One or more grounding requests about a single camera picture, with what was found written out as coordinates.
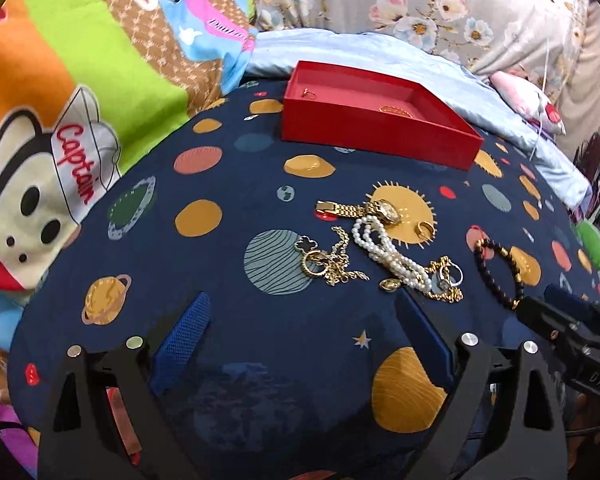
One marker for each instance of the beige curtain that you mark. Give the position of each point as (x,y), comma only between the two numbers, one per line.
(579,103)

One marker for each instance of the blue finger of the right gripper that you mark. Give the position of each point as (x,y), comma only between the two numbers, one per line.
(585,311)

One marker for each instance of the red jewelry tray box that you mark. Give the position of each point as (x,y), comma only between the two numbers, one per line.
(377,113)

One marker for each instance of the grey floral blanket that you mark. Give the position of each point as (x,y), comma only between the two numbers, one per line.
(538,40)

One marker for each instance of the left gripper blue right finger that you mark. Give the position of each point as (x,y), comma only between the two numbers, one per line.
(524,437)

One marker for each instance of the pink cartoon pillow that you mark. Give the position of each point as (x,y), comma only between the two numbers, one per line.
(528,101)

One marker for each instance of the colourful monkey cartoon quilt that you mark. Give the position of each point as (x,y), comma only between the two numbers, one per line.
(120,188)

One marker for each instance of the light blue pillow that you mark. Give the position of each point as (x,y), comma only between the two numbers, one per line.
(277,53)

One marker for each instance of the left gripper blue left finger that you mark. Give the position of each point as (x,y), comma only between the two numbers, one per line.
(103,420)

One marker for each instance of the green plush toy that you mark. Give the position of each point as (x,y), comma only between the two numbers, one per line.
(589,237)

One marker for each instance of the navy planet pattern bedsheet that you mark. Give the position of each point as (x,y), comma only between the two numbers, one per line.
(321,381)

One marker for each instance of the gold hoop earring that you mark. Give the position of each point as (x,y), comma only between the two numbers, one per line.
(425,230)

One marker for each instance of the gold wristwatch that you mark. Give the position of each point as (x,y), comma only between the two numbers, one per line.
(383,210)

